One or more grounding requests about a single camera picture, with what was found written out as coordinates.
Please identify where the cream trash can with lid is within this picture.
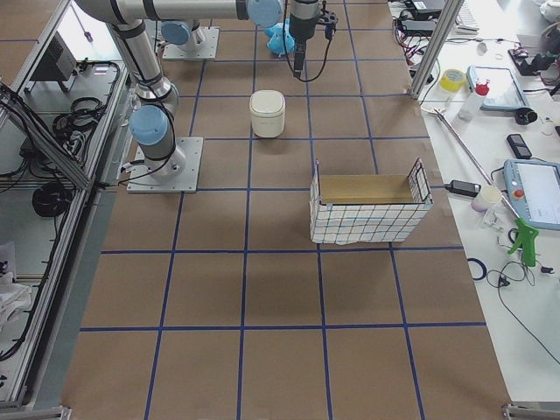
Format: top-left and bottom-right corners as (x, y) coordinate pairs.
(249, 89), (285, 138)

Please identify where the blue teddy bear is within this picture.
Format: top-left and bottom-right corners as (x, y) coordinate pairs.
(264, 18), (295, 57)

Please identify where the black power brick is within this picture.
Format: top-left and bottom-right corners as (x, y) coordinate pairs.
(400, 20), (437, 38)

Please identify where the long metal rod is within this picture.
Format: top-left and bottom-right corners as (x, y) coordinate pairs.
(430, 108), (522, 220)

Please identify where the yellow tape roll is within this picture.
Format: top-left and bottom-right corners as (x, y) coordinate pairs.
(439, 68), (466, 92)

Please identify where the grid-cloth covered wooden box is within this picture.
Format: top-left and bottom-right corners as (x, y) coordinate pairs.
(310, 159), (433, 245)

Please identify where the red-cap plastic bottle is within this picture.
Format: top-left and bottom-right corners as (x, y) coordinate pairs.
(458, 80), (489, 122)

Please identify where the far teach pendant tablet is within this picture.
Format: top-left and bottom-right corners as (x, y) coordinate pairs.
(466, 66), (529, 111)

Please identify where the teach pendant tablet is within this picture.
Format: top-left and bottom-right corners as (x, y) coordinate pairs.
(466, 66), (529, 111)
(503, 159), (559, 231)

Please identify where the black power adapter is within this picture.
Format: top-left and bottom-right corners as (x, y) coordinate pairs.
(444, 179), (481, 198)

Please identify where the black remote device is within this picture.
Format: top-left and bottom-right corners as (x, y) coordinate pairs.
(507, 134), (532, 160)

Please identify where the white plastic cup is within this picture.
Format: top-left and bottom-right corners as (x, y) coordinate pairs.
(471, 185), (502, 213)

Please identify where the grey control box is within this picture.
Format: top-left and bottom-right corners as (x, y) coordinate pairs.
(25, 31), (77, 92)

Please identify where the blue tape roll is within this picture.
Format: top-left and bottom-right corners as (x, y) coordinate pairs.
(467, 257), (487, 282)

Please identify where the near teach pendant tablet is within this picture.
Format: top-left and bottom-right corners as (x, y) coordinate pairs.
(503, 159), (559, 231)

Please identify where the green plastic gun tool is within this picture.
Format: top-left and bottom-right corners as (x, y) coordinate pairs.
(507, 217), (539, 267)

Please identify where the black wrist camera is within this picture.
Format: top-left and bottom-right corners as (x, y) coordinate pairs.
(318, 9), (339, 41)

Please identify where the aluminium frame post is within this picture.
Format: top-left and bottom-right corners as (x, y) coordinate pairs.
(409, 0), (464, 100)

